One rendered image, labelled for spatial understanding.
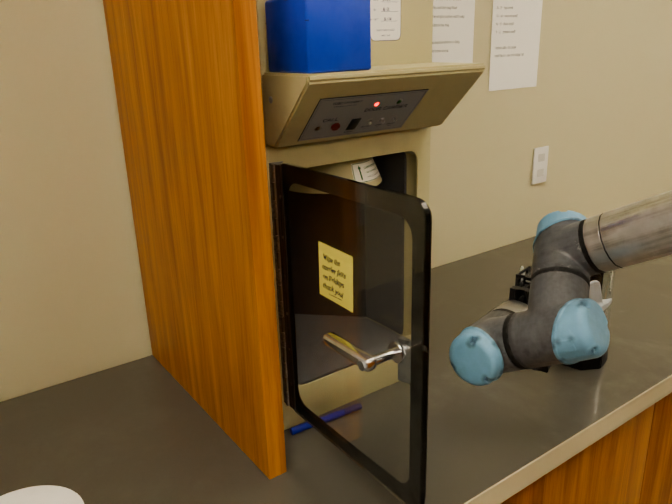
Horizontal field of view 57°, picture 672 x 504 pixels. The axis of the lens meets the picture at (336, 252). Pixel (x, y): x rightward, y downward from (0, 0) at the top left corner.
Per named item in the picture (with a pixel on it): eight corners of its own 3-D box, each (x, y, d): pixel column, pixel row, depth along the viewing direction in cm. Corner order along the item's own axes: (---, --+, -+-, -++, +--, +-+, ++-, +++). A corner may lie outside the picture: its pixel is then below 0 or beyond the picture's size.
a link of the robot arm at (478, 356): (510, 386, 78) (456, 393, 84) (544, 353, 86) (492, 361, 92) (488, 329, 78) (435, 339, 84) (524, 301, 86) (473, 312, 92)
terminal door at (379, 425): (294, 406, 100) (280, 160, 87) (424, 515, 76) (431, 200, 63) (290, 407, 99) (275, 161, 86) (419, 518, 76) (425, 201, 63)
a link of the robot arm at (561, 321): (584, 261, 77) (507, 280, 84) (581, 339, 71) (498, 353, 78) (614, 293, 80) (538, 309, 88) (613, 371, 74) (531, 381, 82)
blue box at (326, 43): (268, 72, 83) (263, 0, 80) (328, 68, 89) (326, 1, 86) (308, 74, 76) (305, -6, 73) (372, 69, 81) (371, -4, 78)
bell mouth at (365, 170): (261, 181, 109) (259, 150, 108) (342, 167, 119) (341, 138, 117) (317, 199, 96) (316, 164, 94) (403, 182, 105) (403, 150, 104)
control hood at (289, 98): (264, 146, 87) (259, 72, 83) (432, 123, 104) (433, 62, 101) (309, 156, 78) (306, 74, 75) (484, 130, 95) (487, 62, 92)
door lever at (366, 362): (355, 336, 79) (354, 318, 78) (404, 365, 72) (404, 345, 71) (320, 349, 76) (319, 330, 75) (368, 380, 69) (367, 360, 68)
